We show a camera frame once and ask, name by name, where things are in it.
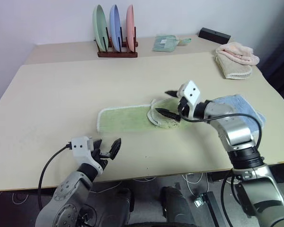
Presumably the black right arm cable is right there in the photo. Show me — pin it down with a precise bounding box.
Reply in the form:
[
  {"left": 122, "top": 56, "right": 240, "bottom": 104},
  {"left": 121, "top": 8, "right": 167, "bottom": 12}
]
[{"left": 179, "top": 113, "right": 262, "bottom": 149}]

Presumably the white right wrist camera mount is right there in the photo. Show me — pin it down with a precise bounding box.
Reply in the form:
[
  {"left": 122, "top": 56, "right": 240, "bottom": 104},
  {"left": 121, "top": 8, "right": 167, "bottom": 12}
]
[{"left": 178, "top": 80, "right": 202, "bottom": 120}]

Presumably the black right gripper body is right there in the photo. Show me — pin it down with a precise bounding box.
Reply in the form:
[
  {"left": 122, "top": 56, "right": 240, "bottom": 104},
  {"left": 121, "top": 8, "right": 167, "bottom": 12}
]
[{"left": 177, "top": 96, "right": 190, "bottom": 118}]

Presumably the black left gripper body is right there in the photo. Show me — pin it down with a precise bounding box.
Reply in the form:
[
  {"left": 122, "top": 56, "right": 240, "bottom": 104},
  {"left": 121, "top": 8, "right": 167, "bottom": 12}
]
[{"left": 90, "top": 140, "right": 112, "bottom": 171}]

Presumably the beige towel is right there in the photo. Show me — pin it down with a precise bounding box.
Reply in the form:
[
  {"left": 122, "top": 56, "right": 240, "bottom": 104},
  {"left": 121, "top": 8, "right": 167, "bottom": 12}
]
[{"left": 214, "top": 53, "right": 253, "bottom": 80}]

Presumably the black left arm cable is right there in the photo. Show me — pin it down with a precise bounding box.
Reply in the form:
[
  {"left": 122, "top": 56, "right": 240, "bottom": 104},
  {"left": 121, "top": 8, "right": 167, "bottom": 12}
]
[{"left": 37, "top": 141, "right": 73, "bottom": 211}]

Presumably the pink towel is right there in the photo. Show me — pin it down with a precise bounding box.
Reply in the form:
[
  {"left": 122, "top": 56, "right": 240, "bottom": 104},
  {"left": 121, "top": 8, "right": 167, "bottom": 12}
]
[{"left": 215, "top": 42, "right": 260, "bottom": 66}]

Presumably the brown wooden plate rack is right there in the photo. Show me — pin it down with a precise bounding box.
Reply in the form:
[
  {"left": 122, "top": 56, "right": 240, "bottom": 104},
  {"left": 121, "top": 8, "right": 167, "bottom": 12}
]
[{"left": 93, "top": 26, "right": 139, "bottom": 58}]

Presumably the black rectangular box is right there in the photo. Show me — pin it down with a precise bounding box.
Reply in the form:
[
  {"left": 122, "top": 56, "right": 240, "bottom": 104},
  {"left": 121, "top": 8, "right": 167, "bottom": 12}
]
[{"left": 198, "top": 27, "right": 232, "bottom": 45}]

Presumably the blue towel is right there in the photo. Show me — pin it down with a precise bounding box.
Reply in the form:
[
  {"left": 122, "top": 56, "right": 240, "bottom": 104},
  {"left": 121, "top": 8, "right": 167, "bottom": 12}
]
[{"left": 212, "top": 94, "right": 267, "bottom": 138}]

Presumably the small metal bracket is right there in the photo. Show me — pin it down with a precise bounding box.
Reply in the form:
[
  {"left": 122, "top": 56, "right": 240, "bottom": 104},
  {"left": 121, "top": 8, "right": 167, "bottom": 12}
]
[{"left": 193, "top": 197, "right": 204, "bottom": 209}]

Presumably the blue plate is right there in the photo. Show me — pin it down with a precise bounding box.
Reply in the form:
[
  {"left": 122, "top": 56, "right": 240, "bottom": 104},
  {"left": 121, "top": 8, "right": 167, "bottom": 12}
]
[{"left": 109, "top": 4, "right": 122, "bottom": 52}]

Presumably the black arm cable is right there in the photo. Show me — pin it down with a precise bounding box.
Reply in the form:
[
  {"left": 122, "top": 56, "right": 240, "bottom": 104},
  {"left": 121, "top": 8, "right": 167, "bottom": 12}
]
[
  {"left": 37, "top": 141, "right": 73, "bottom": 211},
  {"left": 179, "top": 113, "right": 262, "bottom": 149}
]

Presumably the white floor cable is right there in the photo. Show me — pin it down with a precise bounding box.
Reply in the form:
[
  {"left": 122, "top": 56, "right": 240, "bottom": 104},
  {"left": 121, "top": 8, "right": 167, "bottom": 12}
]
[
  {"left": 132, "top": 173, "right": 204, "bottom": 197},
  {"left": 11, "top": 192, "right": 25, "bottom": 205}
]

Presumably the black metal bar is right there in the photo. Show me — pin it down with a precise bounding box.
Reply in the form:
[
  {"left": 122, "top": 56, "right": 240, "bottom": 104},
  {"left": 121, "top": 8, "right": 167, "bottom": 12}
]
[{"left": 194, "top": 191, "right": 226, "bottom": 227}]

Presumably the pink plate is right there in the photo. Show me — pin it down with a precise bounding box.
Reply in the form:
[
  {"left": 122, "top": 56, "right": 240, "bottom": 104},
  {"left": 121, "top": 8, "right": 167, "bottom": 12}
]
[{"left": 125, "top": 4, "right": 136, "bottom": 53}]

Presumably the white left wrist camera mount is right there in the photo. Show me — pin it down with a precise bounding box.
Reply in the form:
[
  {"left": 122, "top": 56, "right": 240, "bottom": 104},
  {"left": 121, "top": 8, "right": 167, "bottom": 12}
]
[{"left": 71, "top": 136, "right": 104, "bottom": 175}]

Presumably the green towel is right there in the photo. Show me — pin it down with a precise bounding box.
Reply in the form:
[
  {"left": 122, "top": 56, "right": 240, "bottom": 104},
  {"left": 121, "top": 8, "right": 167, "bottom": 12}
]
[{"left": 97, "top": 97, "right": 194, "bottom": 133}]

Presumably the dark rounded shape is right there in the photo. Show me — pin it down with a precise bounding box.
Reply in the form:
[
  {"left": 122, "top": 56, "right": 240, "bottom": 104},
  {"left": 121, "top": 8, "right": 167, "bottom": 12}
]
[
  {"left": 160, "top": 185, "right": 196, "bottom": 227},
  {"left": 81, "top": 186, "right": 135, "bottom": 227}
]

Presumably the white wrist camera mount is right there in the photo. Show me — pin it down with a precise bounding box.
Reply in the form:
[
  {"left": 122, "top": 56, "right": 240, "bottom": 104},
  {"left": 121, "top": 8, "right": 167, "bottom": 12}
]
[
  {"left": 71, "top": 136, "right": 104, "bottom": 175},
  {"left": 178, "top": 80, "right": 202, "bottom": 120}
]

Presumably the folded teal cloth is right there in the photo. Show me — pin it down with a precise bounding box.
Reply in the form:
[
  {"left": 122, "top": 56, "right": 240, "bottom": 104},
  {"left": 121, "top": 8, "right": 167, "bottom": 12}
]
[{"left": 152, "top": 34, "right": 180, "bottom": 52}]

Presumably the green plate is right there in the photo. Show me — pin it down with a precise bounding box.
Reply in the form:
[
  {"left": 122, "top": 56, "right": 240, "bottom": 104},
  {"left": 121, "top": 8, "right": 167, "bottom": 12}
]
[{"left": 92, "top": 4, "right": 109, "bottom": 52}]

